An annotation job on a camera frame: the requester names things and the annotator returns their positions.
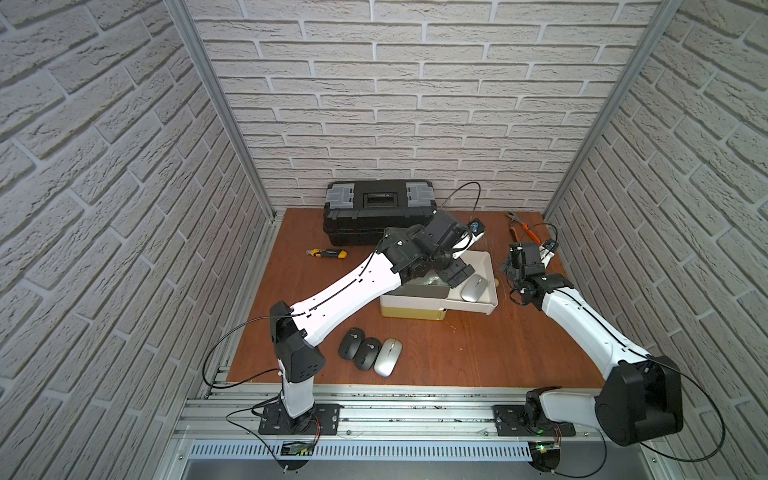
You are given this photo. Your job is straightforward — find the silver computer mouse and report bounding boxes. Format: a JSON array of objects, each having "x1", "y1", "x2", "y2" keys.
[
  {"x1": 460, "y1": 274, "x2": 488, "y2": 303},
  {"x1": 374, "y1": 338, "x2": 403, "y2": 377}
]

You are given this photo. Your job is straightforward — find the grey three-drawer storage box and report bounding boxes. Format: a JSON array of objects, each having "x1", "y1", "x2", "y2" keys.
[{"x1": 379, "y1": 251, "x2": 498, "y2": 321}]

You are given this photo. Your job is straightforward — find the black computer mouse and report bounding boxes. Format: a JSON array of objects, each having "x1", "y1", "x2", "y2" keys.
[
  {"x1": 338, "y1": 327, "x2": 366, "y2": 360},
  {"x1": 353, "y1": 337, "x2": 382, "y2": 371}
]

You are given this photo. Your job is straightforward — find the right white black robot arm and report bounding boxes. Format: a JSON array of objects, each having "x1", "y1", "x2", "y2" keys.
[{"x1": 501, "y1": 242, "x2": 684, "y2": 446}]

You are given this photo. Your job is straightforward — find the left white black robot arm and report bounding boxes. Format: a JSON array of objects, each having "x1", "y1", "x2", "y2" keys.
[{"x1": 269, "y1": 210, "x2": 485, "y2": 420}]

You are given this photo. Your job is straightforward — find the black plastic toolbox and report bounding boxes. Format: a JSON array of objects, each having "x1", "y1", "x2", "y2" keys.
[{"x1": 323, "y1": 179, "x2": 437, "y2": 247}]

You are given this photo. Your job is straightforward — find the yellow black utility knife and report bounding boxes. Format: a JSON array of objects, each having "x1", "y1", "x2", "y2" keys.
[{"x1": 306, "y1": 249, "x2": 348, "y2": 259}]

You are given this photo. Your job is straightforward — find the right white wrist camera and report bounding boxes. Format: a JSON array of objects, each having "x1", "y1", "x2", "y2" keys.
[{"x1": 539, "y1": 239, "x2": 559, "y2": 267}]

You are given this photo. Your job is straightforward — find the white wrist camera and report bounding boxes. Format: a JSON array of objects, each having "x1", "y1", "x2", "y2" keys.
[
  {"x1": 539, "y1": 239, "x2": 559, "y2": 267},
  {"x1": 452, "y1": 219, "x2": 486, "y2": 258}
]

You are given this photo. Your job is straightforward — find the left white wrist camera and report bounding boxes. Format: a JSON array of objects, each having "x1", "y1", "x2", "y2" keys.
[{"x1": 452, "y1": 219, "x2": 486, "y2": 258}]

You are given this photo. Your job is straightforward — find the orange handled pliers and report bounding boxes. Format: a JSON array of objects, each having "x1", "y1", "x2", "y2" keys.
[{"x1": 506, "y1": 212, "x2": 542, "y2": 246}]

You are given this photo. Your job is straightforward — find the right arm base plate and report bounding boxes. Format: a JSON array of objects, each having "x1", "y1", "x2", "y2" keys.
[{"x1": 492, "y1": 404, "x2": 576, "y2": 437}]

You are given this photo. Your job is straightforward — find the aluminium front rail frame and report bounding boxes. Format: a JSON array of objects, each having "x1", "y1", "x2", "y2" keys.
[{"x1": 152, "y1": 383, "x2": 685, "y2": 480}]

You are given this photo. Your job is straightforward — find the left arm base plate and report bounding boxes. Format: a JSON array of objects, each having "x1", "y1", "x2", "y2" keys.
[{"x1": 258, "y1": 402, "x2": 342, "y2": 436}]

